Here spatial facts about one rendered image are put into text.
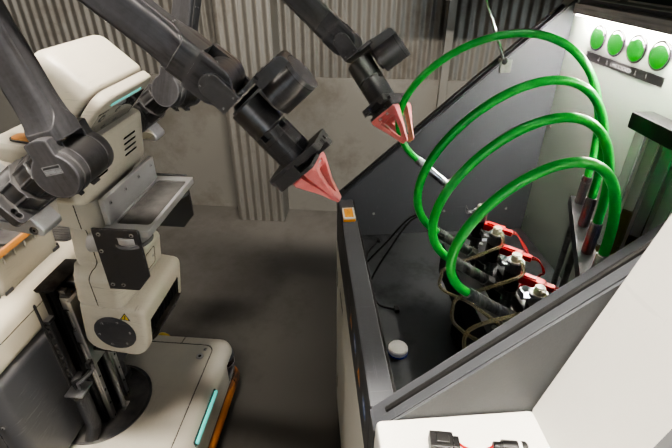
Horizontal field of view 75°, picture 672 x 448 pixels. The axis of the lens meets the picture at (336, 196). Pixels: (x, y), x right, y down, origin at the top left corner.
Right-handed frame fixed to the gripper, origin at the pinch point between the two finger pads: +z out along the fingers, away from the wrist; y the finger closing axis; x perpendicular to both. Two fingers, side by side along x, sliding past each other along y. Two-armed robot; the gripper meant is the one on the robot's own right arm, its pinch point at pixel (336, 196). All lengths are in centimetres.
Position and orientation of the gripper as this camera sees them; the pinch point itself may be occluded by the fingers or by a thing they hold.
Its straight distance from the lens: 68.9
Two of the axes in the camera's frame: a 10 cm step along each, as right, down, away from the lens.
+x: 1.7, -4.8, 8.6
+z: 6.8, 6.9, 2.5
